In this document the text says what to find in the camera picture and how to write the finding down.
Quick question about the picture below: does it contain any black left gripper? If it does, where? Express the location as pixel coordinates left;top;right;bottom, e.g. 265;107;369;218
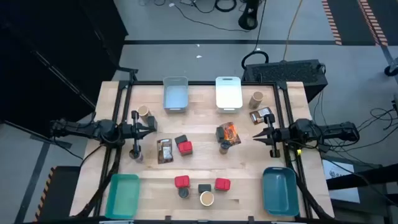
121;110;156;154

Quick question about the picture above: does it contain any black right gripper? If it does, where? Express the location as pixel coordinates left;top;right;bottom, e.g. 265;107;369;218
252;113;292;158

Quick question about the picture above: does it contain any orange spice pouch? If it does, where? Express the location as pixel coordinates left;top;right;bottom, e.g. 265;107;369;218
216;121;242;147

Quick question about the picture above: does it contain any brown spice jar black lid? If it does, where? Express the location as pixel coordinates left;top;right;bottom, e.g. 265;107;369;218
218;140;232;156

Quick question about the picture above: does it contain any red smoked paprika tin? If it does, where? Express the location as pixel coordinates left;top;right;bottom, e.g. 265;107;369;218
177;140;194;157
214;177;231;192
174;175;191;189

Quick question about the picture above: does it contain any brown spice pouch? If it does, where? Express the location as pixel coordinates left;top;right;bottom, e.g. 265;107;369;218
249;106;275;126
156;138;175;165

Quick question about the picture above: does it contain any purple-labelled spice jar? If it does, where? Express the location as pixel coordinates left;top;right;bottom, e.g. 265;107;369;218
128;148;145;164

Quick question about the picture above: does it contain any grey-blue plastic bin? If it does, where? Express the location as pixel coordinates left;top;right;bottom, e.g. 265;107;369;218
162;76;189;114

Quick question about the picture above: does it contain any white plastic bin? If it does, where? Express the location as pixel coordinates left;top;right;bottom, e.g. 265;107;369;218
215;76;244;114

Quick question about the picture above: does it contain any dark blue plastic bin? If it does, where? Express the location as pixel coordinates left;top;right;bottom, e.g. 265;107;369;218
261;166;300;218

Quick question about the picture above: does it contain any black computer case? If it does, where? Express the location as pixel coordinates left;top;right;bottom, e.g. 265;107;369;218
241;58;329;103

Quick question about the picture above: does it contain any teal green plastic bin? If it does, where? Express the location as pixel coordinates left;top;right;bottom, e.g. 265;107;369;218
104;173;141;220

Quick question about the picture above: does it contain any orange-labelled turmeric jar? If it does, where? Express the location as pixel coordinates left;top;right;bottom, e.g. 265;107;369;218
177;187;191;200

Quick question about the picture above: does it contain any white printed sign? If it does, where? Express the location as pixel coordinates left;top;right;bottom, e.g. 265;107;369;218
322;158;361;203

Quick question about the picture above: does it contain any black support pole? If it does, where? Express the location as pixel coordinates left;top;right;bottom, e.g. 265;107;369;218
30;49;97;110

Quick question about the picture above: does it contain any black mat with hazard stripes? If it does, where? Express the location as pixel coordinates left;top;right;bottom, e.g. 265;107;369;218
33;166;81;222

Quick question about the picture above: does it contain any black metal beam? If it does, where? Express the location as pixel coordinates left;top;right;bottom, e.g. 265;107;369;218
326;170;398;191

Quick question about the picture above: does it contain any black stand base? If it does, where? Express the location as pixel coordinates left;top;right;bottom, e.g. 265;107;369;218
238;0;259;31

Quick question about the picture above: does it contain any black partition screen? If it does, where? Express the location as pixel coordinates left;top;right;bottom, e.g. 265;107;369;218
0;0;129;138

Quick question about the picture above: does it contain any black mat with orange stripes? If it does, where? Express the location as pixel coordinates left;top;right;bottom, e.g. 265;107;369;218
321;0;389;47

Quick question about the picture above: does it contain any black metal table frame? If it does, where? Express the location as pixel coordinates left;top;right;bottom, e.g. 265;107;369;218
74;68;335;224

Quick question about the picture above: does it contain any black looped cable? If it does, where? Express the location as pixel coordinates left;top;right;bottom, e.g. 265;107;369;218
241;0;270;71

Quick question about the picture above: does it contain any yellow cable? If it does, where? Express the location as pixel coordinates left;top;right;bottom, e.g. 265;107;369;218
281;0;304;62

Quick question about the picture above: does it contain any coiled black cable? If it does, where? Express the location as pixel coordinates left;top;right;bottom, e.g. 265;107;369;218
214;0;238;13

